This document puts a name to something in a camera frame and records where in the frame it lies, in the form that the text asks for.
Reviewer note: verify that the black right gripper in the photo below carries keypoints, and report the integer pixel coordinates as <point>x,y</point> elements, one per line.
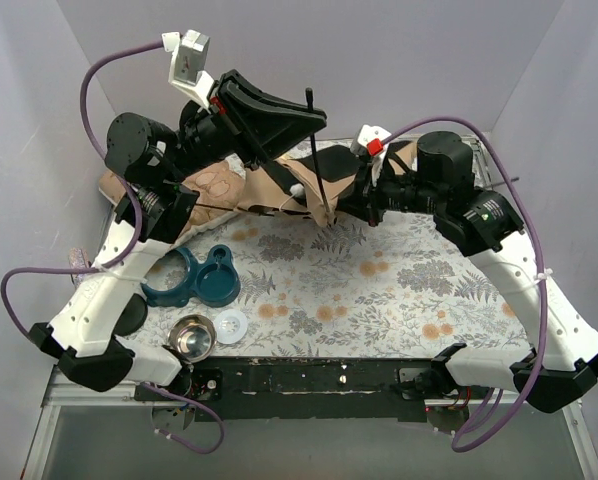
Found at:
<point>367,187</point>

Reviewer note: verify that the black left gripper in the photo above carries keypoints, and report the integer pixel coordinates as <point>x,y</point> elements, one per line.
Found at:
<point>224,114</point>

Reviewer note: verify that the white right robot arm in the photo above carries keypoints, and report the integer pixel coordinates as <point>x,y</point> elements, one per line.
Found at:
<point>562,363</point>

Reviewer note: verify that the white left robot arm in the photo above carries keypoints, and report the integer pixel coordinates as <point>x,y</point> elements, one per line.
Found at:
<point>154,161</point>

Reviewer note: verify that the teal double pet feeder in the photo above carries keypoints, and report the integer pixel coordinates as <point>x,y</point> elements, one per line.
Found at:
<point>214,282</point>

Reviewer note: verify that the floral table mat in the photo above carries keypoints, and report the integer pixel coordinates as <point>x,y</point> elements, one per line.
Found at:
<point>349,290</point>

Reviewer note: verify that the clear plastic lid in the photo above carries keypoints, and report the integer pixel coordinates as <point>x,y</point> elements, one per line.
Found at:
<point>230,326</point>

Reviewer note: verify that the stainless steel bowl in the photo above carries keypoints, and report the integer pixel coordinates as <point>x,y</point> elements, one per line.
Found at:
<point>193,337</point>

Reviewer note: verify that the black microphone stand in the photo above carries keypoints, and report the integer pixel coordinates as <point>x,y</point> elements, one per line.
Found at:
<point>132,317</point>

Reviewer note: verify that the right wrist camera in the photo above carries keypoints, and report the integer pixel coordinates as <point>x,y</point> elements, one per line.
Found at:
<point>371,141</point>

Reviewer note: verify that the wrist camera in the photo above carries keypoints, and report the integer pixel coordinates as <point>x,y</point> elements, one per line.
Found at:
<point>187,67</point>
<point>371,141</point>

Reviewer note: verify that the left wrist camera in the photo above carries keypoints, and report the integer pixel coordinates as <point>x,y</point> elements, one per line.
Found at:
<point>187,67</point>

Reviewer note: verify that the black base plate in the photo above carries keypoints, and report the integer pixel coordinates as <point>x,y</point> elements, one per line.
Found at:
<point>240,388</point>

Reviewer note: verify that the aluminium frame rail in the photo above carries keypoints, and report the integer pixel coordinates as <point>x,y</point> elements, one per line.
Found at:
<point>85,435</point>

